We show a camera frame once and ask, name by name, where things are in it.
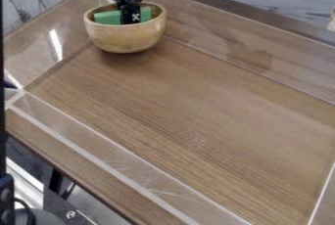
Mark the clear acrylic tray wall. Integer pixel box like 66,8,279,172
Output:
4,0,335,225

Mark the green rectangular block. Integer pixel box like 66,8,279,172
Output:
92,6,153,25

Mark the light brown wooden bowl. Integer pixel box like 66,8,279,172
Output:
83,2,166,54

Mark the black table leg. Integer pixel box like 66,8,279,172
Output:
48,169,64,195

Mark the black cable loop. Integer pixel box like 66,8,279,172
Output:
13,197,38,225

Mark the black metal base plate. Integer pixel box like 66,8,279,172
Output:
43,188,97,225

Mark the blue object at edge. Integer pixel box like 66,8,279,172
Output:
4,79,16,89

